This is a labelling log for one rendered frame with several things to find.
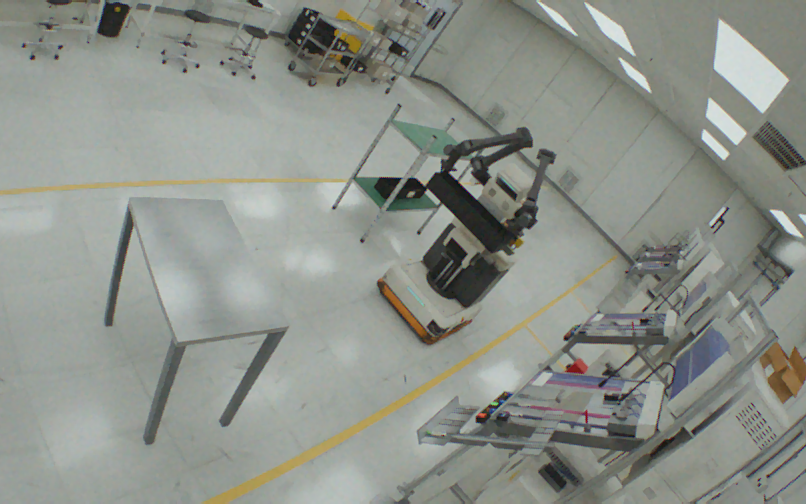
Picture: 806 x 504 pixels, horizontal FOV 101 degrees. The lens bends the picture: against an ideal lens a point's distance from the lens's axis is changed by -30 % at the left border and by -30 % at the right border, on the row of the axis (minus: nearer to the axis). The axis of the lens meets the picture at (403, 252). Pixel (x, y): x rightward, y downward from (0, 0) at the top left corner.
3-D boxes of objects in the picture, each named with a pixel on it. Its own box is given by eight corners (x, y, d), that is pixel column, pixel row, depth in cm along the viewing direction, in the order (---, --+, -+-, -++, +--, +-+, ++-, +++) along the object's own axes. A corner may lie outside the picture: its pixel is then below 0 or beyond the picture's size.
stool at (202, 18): (154, 52, 443) (174, 4, 414) (191, 57, 485) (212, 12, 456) (165, 71, 426) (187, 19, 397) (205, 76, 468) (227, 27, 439)
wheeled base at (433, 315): (420, 271, 409) (436, 250, 397) (469, 325, 388) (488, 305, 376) (372, 284, 354) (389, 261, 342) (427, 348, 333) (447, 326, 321)
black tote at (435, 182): (502, 250, 275) (514, 236, 270) (491, 253, 261) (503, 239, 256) (439, 186, 295) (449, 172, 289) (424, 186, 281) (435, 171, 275)
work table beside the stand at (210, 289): (178, 313, 234) (222, 199, 197) (228, 425, 204) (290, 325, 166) (103, 320, 200) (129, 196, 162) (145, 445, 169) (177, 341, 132)
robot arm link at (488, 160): (538, 147, 278) (533, 134, 282) (532, 138, 267) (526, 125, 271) (477, 177, 298) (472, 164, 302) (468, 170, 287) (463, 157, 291)
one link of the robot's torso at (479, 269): (453, 252, 347) (473, 228, 335) (479, 280, 337) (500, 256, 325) (435, 257, 325) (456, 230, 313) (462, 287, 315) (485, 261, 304)
